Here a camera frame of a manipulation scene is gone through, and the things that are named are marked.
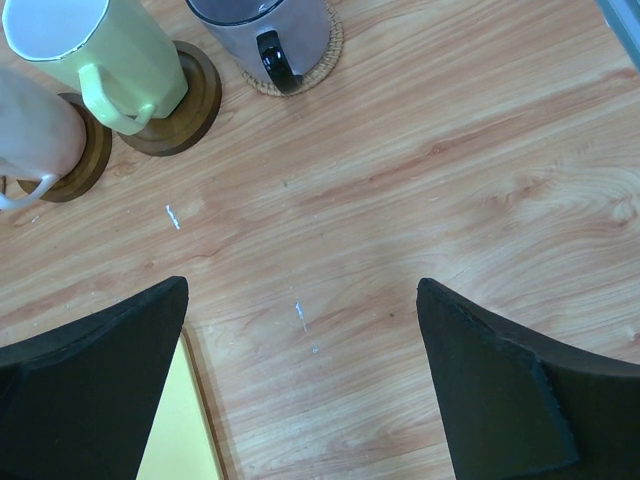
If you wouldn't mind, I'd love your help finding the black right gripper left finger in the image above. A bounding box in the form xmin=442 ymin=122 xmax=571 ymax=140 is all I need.
xmin=1 ymin=276 xmax=189 ymax=479

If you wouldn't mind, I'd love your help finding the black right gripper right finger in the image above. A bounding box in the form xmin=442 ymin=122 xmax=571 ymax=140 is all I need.
xmin=416 ymin=278 xmax=639 ymax=479

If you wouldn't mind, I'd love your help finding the pink mug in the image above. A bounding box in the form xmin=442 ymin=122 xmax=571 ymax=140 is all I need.
xmin=1 ymin=67 xmax=86 ymax=210

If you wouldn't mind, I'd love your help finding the dark brown coaster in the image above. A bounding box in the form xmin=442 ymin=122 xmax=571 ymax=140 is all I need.
xmin=17 ymin=93 xmax=112 ymax=203
xmin=119 ymin=40 xmax=222 ymax=157

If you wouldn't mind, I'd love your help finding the white mug green handle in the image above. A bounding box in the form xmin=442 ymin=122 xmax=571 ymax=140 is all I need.
xmin=2 ymin=0 xmax=188 ymax=136

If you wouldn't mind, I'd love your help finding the purple transparent cup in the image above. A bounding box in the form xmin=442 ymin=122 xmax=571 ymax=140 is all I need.
xmin=187 ymin=0 xmax=330 ymax=95

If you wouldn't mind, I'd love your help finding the yellow plastic tray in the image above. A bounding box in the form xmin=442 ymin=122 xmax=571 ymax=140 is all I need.
xmin=137 ymin=333 xmax=224 ymax=480

